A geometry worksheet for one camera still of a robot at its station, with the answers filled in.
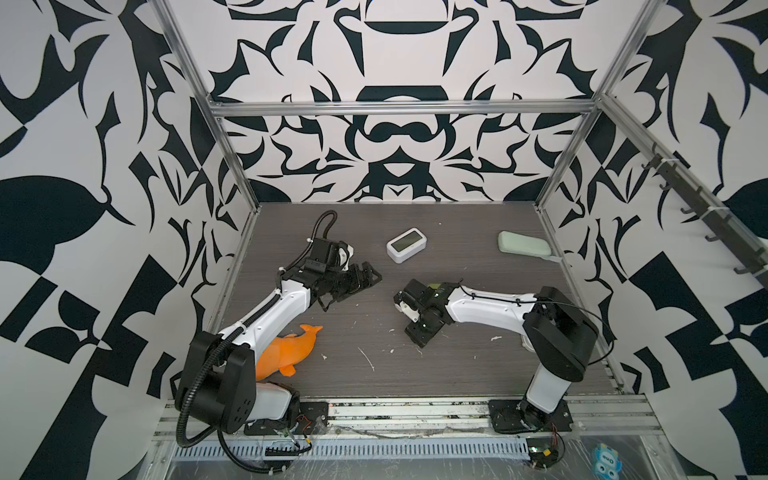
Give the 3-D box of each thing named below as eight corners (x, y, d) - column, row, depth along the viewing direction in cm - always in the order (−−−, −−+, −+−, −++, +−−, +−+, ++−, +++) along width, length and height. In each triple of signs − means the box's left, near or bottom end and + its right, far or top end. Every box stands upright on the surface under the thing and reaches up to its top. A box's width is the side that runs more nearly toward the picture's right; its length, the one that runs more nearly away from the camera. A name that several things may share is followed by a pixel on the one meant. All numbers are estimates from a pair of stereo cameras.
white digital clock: (396, 265, 104) (396, 257, 101) (384, 249, 108) (384, 242, 105) (428, 248, 109) (430, 240, 106) (415, 233, 113) (416, 226, 110)
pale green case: (497, 252, 110) (500, 246, 107) (497, 235, 115) (500, 229, 112) (555, 262, 107) (560, 257, 104) (553, 245, 112) (557, 239, 109)
